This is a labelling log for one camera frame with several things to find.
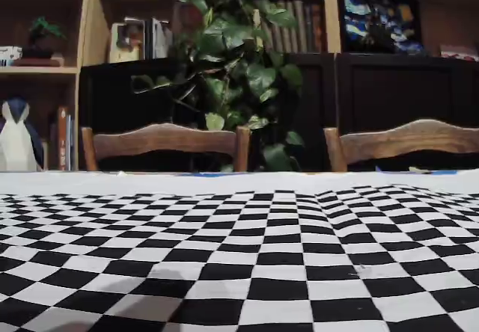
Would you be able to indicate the red white box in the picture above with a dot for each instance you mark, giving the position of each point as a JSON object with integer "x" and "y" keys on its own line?
{"x": 458, "y": 52}

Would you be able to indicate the blue tape strip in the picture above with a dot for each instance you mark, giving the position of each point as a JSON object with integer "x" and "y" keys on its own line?
{"x": 441, "y": 172}
{"x": 209, "y": 174}

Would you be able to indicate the brown wooden chair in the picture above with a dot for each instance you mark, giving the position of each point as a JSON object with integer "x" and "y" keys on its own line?
{"x": 164, "y": 139}
{"x": 411, "y": 139}

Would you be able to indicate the green leafy houseplant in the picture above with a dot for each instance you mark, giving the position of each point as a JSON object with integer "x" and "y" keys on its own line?
{"x": 239, "y": 40}

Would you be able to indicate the black white checkerboard sheet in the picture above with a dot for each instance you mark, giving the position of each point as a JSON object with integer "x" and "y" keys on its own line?
{"x": 262, "y": 272}

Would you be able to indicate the white book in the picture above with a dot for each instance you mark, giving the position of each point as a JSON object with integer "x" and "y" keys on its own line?
{"x": 159, "y": 40}

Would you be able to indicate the dark cabinet insert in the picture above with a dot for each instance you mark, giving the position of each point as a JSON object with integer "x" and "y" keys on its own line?
{"x": 112, "y": 96}
{"x": 393, "y": 92}

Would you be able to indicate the tan book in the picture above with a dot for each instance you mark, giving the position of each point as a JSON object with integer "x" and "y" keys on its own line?
{"x": 299, "y": 25}

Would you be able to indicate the reddish brown book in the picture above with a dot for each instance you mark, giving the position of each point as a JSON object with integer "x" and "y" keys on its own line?
{"x": 318, "y": 29}

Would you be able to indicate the book with photo cover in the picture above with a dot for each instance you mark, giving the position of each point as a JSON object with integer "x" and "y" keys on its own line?
{"x": 125, "y": 44}

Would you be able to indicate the light blue book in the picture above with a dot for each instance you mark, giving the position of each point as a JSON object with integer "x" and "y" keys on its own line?
{"x": 71, "y": 145}

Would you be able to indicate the orange book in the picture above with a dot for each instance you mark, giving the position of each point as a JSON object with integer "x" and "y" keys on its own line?
{"x": 62, "y": 141}

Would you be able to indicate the starry night picture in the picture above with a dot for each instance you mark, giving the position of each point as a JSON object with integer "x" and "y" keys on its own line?
{"x": 381, "y": 21}

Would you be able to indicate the light wooden bookshelf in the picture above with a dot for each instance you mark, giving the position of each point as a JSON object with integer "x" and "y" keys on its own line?
{"x": 87, "y": 29}

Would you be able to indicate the brown flat base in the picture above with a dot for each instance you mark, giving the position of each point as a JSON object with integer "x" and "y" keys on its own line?
{"x": 37, "y": 62}

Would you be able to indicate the blue white penguin figure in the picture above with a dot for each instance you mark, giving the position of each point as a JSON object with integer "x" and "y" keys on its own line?
{"x": 15, "y": 141}

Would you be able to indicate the small bonsai model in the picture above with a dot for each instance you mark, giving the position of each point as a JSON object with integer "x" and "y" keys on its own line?
{"x": 46, "y": 36}

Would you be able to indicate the white patterned bowl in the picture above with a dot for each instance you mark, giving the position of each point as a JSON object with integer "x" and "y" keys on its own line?
{"x": 9, "y": 56}

